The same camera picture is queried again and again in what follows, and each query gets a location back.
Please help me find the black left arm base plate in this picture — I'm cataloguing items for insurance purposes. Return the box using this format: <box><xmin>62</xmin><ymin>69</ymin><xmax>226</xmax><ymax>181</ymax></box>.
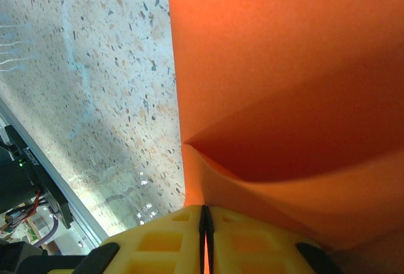
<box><xmin>0</xmin><ymin>124</ymin><xmax>73</xmax><ymax>230</ymax></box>

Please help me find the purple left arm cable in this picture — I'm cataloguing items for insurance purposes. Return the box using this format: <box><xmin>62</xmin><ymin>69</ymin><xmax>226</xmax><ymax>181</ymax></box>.
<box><xmin>37</xmin><ymin>218</ymin><xmax>61</xmax><ymax>249</ymax></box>

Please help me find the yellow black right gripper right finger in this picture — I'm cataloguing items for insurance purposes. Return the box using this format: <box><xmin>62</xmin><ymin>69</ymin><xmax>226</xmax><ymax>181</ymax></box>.
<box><xmin>205</xmin><ymin>205</ymin><xmax>345</xmax><ymax>274</ymax></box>

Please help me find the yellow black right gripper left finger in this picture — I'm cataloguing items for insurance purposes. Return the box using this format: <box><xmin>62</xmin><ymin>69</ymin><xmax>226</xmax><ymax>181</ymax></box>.
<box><xmin>75</xmin><ymin>205</ymin><xmax>206</xmax><ymax>274</ymax></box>

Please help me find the aluminium front frame rail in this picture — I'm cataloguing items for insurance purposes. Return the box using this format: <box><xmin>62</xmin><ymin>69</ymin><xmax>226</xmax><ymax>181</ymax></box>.
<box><xmin>0</xmin><ymin>98</ymin><xmax>110</xmax><ymax>256</ymax></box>

